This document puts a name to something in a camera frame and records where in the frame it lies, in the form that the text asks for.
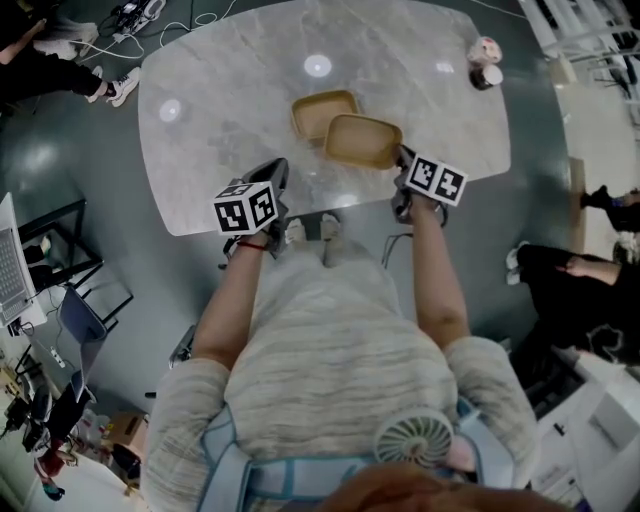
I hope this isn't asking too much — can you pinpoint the dark blue chair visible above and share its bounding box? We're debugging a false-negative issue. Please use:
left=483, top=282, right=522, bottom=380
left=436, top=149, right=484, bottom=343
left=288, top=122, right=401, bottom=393
left=58, top=279, right=135, bottom=401

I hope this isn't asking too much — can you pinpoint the white metal shelving rack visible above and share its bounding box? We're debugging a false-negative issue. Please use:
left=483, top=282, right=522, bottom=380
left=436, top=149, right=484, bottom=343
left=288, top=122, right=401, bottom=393
left=519, top=0, right=640, bottom=86

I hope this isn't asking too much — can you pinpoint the tangle of floor cables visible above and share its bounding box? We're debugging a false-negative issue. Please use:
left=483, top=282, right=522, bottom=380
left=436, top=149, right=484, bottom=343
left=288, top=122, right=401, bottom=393
left=97, top=0, right=169, bottom=45

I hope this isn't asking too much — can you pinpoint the brown cardboard box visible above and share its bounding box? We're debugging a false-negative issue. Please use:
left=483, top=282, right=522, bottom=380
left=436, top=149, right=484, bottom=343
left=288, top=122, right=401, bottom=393
left=107, top=410, right=149, bottom=451

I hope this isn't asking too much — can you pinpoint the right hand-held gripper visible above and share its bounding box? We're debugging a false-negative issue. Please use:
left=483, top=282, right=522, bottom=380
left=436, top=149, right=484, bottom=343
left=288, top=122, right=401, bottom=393
left=391, top=144, right=470, bottom=227

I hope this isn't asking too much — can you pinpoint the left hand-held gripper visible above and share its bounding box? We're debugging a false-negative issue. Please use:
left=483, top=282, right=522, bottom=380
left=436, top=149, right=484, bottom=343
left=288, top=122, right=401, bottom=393
left=212, top=157, right=292, bottom=261

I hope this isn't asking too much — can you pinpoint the person's right beige shoe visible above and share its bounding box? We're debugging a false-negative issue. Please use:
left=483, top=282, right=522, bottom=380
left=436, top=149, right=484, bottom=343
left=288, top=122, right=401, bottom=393
left=319, top=213, right=344, bottom=241

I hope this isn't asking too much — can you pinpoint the person's grey knit outfit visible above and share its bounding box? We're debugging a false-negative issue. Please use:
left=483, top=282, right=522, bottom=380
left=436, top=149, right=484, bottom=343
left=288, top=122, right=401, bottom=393
left=142, top=238, right=541, bottom=512

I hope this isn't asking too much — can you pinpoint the person's right forearm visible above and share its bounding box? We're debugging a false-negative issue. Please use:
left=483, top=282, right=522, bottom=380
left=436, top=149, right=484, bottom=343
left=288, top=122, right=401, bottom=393
left=407, top=199, right=471, bottom=349

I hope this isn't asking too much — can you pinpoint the dark cup with white lid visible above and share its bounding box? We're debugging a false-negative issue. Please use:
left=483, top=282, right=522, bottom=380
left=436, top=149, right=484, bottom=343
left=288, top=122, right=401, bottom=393
left=469, top=62, right=504, bottom=91

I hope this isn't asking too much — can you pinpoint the light blue strap harness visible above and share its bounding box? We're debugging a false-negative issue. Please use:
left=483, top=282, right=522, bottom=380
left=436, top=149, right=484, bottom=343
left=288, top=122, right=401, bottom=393
left=198, top=397, right=516, bottom=512

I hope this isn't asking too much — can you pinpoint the pile of white boxes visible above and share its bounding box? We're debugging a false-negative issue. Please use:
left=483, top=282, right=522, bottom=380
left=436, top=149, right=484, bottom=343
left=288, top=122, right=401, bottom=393
left=529, top=349, right=640, bottom=506

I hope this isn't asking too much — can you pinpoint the grey marble table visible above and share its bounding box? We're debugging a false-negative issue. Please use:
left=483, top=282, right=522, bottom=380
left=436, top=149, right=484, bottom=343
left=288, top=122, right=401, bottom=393
left=137, top=0, right=512, bottom=237

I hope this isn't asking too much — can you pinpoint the white perforated appliance box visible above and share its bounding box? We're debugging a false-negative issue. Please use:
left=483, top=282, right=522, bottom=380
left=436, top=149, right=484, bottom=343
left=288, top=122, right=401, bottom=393
left=0, top=192, right=39, bottom=327

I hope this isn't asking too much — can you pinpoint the person's left forearm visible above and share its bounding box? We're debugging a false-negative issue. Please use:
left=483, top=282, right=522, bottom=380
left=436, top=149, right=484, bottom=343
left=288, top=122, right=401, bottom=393
left=192, top=242, right=266, bottom=371

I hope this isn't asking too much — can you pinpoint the white neck fan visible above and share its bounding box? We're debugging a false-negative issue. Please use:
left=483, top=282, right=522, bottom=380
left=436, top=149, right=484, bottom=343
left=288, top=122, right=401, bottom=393
left=373, top=410, right=455, bottom=469

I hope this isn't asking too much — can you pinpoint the grey metal stand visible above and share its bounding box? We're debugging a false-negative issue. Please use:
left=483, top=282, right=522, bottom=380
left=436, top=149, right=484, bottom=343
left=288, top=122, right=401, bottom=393
left=168, top=324, right=197, bottom=369

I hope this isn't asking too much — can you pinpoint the pink patterned cup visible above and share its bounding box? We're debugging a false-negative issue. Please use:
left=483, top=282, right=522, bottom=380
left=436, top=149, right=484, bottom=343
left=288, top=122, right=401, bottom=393
left=467, top=35, right=503, bottom=65

